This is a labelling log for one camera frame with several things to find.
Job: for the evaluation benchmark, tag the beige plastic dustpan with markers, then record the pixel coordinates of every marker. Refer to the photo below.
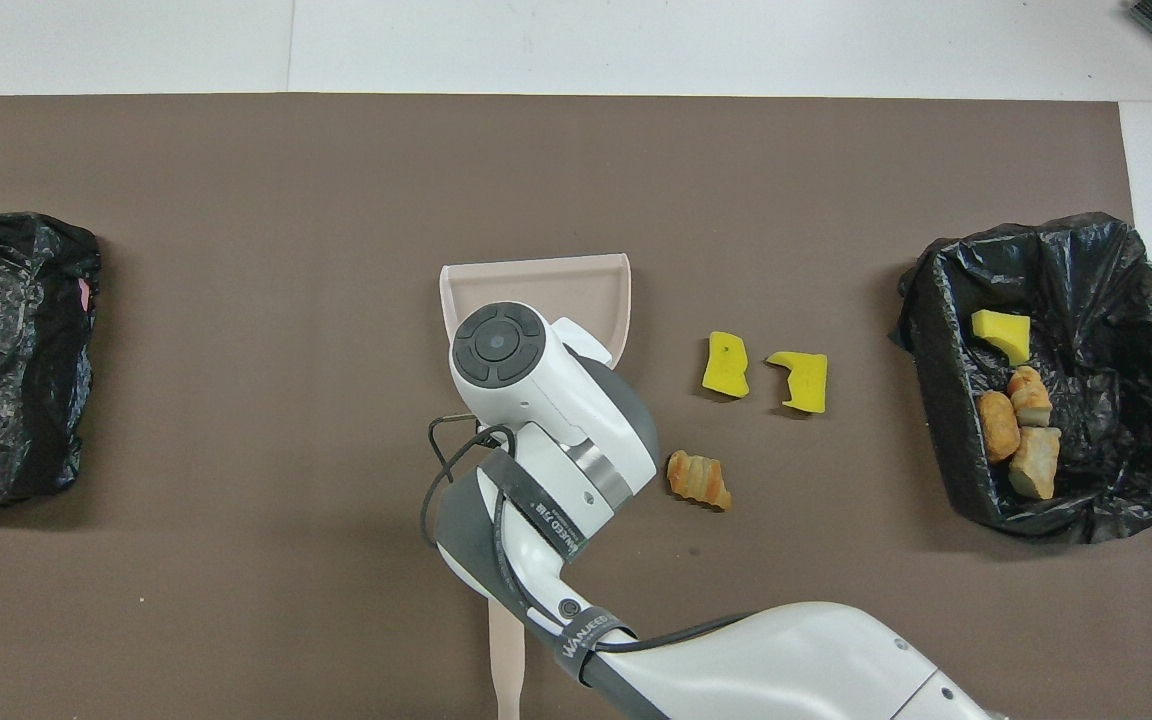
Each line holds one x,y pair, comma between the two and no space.
586,300

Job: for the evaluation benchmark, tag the beige hand brush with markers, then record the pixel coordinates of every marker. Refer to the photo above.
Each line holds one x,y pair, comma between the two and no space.
508,680

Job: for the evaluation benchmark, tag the yellow sponge piece with hole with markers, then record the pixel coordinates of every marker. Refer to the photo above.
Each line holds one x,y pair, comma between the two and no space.
726,365

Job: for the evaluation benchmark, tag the notched yellow sponge piece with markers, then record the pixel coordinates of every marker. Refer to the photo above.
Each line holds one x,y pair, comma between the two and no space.
804,382

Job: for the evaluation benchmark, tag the yellow green sponge piece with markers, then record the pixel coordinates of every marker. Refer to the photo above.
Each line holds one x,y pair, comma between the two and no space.
1001,333

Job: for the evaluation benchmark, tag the brown bread roll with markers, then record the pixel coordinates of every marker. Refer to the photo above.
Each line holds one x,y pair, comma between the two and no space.
998,425

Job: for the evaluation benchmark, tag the golden croissant piece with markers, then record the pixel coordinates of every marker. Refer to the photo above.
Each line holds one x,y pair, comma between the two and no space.
1029,397
1036,465
698,480

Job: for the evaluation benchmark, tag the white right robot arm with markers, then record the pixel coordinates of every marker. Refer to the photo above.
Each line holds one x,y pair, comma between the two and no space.
556,400

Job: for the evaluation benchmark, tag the black bag lined bin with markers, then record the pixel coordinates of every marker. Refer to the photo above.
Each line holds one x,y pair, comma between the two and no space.
26,400
1116,300

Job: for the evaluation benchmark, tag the brown table mat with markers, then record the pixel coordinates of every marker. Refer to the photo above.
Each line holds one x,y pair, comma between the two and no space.
236,180

